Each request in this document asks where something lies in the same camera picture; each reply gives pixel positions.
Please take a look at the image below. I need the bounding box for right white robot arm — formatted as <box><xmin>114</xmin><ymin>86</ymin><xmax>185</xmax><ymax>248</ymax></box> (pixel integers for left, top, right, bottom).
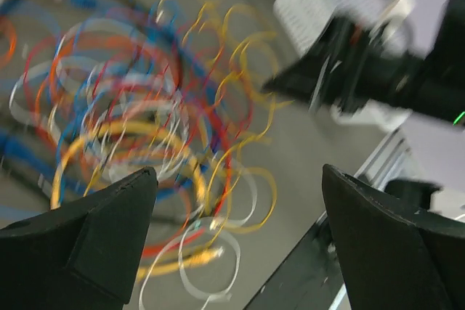
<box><xmin>262</xmin><ymin>0</ymin><xmax>464</xmax><ymax>126</ymax></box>

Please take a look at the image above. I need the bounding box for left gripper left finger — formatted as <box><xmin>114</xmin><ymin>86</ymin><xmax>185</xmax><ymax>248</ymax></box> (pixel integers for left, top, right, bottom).
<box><xmin>1</xmin><ymin>167</ymin><xmax>158</xmax><ymax>309</ymax></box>

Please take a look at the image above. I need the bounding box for thick red ethernet cable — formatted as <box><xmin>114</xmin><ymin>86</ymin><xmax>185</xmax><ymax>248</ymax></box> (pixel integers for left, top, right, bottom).
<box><xmin>141</xmin><ymin>70</ymin><xmax>233</xmax><ymax>258</ymax></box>

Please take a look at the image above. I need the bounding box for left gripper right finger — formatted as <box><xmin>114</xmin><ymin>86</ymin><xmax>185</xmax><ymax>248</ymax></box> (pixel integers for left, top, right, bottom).
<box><xmin>322</xmin><ymin>164</ymin><xmax>464</xmax><ymax>309</ymax></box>

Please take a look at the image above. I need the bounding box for thick blue ethernet cable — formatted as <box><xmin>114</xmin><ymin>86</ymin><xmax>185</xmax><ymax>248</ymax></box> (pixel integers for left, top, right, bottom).
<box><xmin>0</xmin><ymin>0</ymin><xmax>226</xmax><ymax>195</ymax></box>

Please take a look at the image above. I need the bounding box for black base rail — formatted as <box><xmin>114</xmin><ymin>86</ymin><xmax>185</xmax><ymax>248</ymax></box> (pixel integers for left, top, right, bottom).
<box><xmin>245</xmin><ymin>213</ymin><xmax>344</xmax><ymax>310</ymax></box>

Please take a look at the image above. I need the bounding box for thin yellow wire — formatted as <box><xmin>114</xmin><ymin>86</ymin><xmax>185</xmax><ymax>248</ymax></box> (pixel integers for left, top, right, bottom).
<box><xmin>155</xmin><ymin>0</ymin><xmax>291</xmax><ymax>234</ymax></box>

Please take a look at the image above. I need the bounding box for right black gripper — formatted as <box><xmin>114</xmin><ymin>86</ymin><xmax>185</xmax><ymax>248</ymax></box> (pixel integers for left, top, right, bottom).
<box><xmin>261</xmin><ymin>15</ymin><xmax>426</xmax><ymax>115</ymax></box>

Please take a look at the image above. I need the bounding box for thick yellow ethernet cable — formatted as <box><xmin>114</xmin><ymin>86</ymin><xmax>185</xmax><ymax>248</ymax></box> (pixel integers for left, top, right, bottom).
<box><xmin>50</xmin><ymin>121</ymin><xmax>225</xmax><ymax>278</ymax></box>

